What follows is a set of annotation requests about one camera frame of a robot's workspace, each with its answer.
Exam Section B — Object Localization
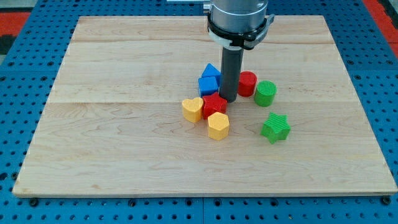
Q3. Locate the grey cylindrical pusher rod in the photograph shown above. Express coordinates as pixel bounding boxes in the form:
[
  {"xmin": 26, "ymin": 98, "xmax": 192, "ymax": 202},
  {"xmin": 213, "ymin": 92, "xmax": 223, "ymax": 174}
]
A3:
[{"xmin": 219, "ymin": 48, "xmax": 244, "ymax": 103}]

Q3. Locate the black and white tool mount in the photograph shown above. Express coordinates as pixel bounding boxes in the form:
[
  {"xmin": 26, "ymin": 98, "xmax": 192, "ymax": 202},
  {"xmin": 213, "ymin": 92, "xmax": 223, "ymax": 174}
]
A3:
[{"xmin": 208, "ymin": 14, "xmax": 275, "ymax": 50}]

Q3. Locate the green cylinder block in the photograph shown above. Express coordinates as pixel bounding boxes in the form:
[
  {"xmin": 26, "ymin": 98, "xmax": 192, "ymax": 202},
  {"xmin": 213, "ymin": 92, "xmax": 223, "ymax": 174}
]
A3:
[{"xmin": 254, "ymin": 80, "xmax": 277, "ymax": 107}]

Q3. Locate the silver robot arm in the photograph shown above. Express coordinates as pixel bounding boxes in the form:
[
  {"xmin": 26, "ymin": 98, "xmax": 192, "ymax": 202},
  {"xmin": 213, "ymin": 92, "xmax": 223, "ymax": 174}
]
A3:
[{"xmin": 203, "ymin": 0, "xmax": 274, "ymax": 103}]

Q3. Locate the blue triangle block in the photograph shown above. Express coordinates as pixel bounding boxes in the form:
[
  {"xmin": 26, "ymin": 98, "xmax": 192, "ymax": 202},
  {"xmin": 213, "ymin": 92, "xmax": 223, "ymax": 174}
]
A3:
[{"xmin": 201, "ymin": 63, "xmax": 221, "ymax": 86}]

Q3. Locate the red cylinder block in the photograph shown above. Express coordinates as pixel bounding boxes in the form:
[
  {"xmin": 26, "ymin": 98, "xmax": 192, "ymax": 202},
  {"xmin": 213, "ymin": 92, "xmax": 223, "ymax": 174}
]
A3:
[{"xmin": 238, "ymin": 71, "xmax": 257, "ymax": 97}]

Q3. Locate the blue cube block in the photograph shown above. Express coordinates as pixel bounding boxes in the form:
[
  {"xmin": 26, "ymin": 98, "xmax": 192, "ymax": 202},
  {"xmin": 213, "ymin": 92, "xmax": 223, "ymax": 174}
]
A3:
[{"xmin": 198, "ymin": 77, "xmax": 218, "ymax": 97}]

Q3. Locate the red star block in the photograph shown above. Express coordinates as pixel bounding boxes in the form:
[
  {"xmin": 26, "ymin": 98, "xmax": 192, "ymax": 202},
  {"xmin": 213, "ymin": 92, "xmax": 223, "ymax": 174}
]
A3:
[{"xmin": 202, "ymin": 92, "xmax": 228, "ymax": 119}]

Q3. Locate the yellow heart block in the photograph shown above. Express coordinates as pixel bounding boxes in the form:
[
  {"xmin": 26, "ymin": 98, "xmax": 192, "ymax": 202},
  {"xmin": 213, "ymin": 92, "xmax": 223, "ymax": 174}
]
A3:
[{"xmin": 182, "ymin": 97, "xmax": 203, "ymax": 123}]

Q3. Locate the yellow hexagon block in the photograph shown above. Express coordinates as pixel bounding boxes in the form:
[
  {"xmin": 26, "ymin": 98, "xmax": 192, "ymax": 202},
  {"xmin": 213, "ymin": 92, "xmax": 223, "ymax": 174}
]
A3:
[{"xmin": 208, "ymin": 112, "xmax": 230, "ymax": 141}]

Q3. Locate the green star block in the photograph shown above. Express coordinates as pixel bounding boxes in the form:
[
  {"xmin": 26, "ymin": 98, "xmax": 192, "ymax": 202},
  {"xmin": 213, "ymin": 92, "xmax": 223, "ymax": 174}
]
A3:
[{"xmin": 261, "ymin": 112, "xmax": 290, "ymax": 144}]

